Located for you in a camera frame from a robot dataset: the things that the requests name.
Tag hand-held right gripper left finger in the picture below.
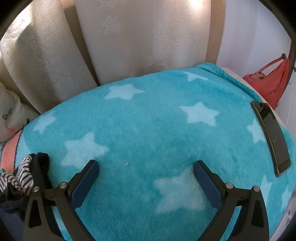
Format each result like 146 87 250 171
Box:
23 159 100 241

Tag white butterfly print pillow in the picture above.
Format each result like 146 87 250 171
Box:
0 81 40 142

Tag dark pants with striped cuffs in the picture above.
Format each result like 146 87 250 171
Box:
0 152 56 216

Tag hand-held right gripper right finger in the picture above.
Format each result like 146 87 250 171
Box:
193 160 270 241

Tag blue star print blanket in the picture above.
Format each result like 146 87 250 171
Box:
0 62 294 241

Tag black smartphone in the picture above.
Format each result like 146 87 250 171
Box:
251 100 292 177

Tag cream patterned curtain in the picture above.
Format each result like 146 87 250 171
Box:
74 0 228 86
0 0 98 114

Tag red cloth bag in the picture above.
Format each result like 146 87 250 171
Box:
242 57 290 110

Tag dark coat rack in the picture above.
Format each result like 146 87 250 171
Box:
280 53 296 91

